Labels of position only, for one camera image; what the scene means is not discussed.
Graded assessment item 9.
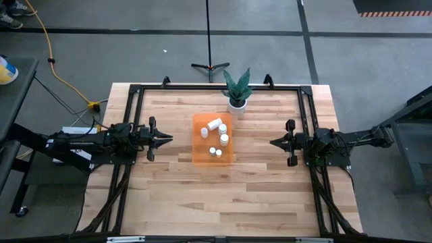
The black tripod stand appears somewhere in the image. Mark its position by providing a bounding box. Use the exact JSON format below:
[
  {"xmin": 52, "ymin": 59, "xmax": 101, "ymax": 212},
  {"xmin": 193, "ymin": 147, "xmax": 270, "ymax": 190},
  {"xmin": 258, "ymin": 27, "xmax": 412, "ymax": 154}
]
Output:
[{"xmin": 190, "ymin": 0, "xmax": 231, "ymax": 84}]

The dark grey side table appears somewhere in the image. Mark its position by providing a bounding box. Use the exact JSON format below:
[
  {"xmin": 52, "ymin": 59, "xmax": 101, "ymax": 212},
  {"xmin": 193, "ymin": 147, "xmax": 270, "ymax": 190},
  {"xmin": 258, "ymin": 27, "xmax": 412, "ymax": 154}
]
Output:
[{"xmin": 0, "ymin": 57, "xmax": 38, "ymax": 198}]

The person's shoe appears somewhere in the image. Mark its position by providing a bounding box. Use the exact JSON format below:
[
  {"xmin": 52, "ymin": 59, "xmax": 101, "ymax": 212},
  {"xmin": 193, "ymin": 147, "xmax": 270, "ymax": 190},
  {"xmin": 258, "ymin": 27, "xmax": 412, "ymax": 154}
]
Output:
[
  {"xmin": 7, "ymin": 0, "xmax": 37, "ymax": 18},
  {"xmin": 0, "ymin": 10, "xmax": 24, "ymax": 30}
]

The black floor cable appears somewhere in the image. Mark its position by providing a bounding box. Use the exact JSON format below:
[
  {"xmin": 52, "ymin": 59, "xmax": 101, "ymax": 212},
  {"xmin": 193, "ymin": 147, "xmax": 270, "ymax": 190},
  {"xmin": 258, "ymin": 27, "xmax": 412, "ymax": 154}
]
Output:
[{"xmin": 33, "ymin": 76, "xmax": 102, "ymax": 131}]

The green plant in white pot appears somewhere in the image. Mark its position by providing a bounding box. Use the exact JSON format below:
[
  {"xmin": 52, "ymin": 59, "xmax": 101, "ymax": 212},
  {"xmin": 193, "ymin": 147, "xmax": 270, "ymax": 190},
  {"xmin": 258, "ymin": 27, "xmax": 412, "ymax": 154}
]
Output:
[{"xmin": 221, "ymin": 67, "xmax": 256, "ymax": 116}]

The black metal table frame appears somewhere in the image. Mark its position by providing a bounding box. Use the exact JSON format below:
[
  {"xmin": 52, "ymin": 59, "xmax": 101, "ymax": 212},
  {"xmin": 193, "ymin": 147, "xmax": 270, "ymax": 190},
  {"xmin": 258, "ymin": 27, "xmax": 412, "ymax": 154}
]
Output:
[{"xmin": 76, "ymin": 76, "xmax": 364, "ymax": 238}]

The yellow blue white object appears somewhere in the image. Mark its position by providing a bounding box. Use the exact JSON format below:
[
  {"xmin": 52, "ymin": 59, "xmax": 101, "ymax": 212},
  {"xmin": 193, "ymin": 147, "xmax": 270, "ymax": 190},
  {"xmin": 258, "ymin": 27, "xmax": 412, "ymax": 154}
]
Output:
[{"xmin": 0, "ymin": 55, "xmax": 20, "ymax": 86}]

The white paper sheet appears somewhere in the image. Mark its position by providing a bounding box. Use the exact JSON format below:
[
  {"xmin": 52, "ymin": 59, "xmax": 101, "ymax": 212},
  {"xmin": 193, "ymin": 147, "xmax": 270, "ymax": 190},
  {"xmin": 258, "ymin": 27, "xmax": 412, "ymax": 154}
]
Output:
[{"xmin": 51, "ymin": 126, "xmax": 99, "ymax": 165}]

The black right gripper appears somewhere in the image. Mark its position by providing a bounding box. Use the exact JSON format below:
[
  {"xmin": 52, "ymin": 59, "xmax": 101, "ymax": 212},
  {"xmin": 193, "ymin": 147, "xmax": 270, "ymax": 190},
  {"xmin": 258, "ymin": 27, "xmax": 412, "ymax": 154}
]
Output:
[{"xmin": 269, "ymin": 118, "xmax": 307, "ymax": 167}]

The dark metal bench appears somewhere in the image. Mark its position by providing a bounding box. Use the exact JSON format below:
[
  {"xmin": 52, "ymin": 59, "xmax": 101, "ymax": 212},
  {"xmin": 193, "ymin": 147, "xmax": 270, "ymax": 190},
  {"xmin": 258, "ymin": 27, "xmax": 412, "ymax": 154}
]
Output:
[{"xmin": 371, "ymin": 86, "xmax": 432, "ymax": 197}]

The yellow extension cable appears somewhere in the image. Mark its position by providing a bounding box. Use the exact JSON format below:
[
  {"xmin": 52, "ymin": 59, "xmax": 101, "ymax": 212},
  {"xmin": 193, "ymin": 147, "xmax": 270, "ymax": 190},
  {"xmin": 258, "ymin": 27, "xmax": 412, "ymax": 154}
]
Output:
[{"xmin": 24, "ymin": 0, "xmax": 102, "ymax": 113}]

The black mat with striped edge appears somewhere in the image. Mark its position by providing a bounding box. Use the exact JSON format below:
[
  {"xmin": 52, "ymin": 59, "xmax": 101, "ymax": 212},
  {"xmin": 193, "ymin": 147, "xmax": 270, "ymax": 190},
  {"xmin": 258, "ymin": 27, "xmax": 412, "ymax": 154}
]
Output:
[{"xmin": 352, "ymin": 0, "xmax": 432, "ymax": 18}]

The silver metal bracket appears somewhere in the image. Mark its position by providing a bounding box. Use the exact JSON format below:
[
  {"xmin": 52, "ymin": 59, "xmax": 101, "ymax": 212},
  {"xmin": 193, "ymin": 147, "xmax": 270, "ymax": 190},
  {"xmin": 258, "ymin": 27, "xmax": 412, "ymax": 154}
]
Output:
[
  {"xmin": 106, "ymin": 236, "xmax": 146, "ymax": 243},
  {"xmin": 295, "ymin": 237, "xmax": 334, "ymax": 243}
]

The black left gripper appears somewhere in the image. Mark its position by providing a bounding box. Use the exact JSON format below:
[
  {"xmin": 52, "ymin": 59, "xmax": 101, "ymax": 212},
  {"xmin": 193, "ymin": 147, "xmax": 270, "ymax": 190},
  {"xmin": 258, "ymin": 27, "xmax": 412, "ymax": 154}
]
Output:
[{"xmin": 136, "ymin": 115, "xmax": 174, "ymax": 162}]

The orange translucent plastic basket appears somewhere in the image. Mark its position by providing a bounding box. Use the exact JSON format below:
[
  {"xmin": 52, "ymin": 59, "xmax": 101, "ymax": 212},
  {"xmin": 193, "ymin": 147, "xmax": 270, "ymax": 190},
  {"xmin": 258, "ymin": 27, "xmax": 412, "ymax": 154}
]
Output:
[{"xmin": 191, "ymin": 112, "xmax": 234, "ymax": 167}]

